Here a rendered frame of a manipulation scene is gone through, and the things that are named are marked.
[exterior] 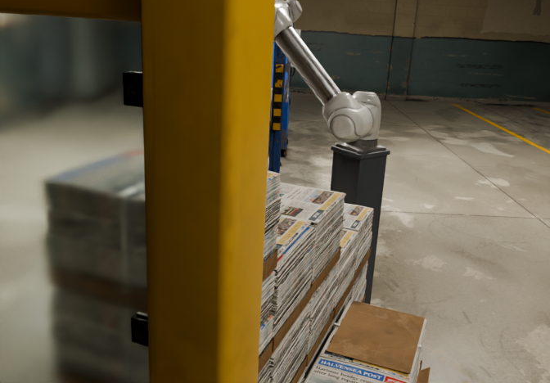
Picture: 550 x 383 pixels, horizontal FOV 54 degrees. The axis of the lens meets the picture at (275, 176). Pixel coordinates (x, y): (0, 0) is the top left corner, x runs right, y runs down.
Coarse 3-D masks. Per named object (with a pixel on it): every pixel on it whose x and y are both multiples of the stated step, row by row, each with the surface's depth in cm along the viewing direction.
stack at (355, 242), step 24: (360, 216) 219; (360, 240) 212; (336, 264) 176; (336, 288) 180; (360, 288) 231; (312, 312) 154; (288, 336) 135; (312, 336) 160; (288, 360) 139; (312, 360) 167
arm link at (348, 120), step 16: (288, 16) 240; (288, 32) 238; (288, 48) 238; (304, 48) 238; (304, 64) 236; (304, 80) 240; (320, 80) 236; (320, 96) 237; (336, 96) 234; (336, 112) 229; (352, 112) 228; (368, 112) 240; (336, 128) 230; (352, 128) 227; (368, 128) 238
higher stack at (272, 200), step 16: (272, 176) 109; (272, 192) 108; (272, 208) 110; (272, 224) 111; (272, 240) 114; (272, 272) 119; (272, 288) 119; (272, 304) 122; (272, 320) 122; (272, 336) 123
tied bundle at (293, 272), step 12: (312, 228) 144; (300, 240) 135; (312, 240) 144; (288, 252) 128; (300, 252) 136; (312, 252) 144; (288, 264) 127; (300, 264) 136; (312, 264) 146; (276, 276) 121; (288, 276) 128; (300, 276) 138; (276, 288) 122; (288, 288) 130; (300, 288) 141; (276, 300) 123; (288, 300) 133; (300, 300) 143; (276, 312) 126; (288, 312) 134; (276, 324) 127
